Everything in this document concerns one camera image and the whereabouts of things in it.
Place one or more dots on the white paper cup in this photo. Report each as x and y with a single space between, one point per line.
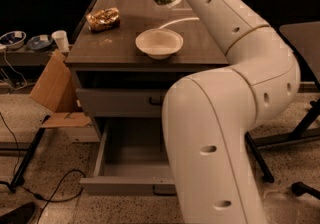
61 40

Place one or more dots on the blue bowl left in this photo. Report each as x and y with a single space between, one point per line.
13 40

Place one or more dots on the brown cardboard box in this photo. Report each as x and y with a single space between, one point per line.
55 91

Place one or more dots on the black table leg left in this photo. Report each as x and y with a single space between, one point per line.
18 178

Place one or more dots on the dark object floor corner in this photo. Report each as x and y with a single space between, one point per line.
21 215

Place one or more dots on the white paper bowl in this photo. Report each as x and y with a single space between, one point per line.
159 43

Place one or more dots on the brown gold snack bag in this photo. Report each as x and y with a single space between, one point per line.
103 19

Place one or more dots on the grey drawer cabinet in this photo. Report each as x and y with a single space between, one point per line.
111 60

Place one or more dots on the closed upper grey drawer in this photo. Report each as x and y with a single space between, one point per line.
121 102

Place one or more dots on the blue bowl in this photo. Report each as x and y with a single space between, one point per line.
40 42
13 40

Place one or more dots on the black caster foot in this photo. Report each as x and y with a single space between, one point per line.
299 188

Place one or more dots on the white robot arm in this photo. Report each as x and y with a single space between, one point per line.
206 115

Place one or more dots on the grey side shelf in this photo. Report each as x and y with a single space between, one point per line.
25 57

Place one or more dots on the open lower grey drawer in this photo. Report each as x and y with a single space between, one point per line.
131 160

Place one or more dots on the blue bowl right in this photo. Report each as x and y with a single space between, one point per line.
40 42

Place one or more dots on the black table leg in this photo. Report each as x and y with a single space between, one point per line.
267 175
18 178

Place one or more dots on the black table leg right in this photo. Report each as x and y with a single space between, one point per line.
267 175

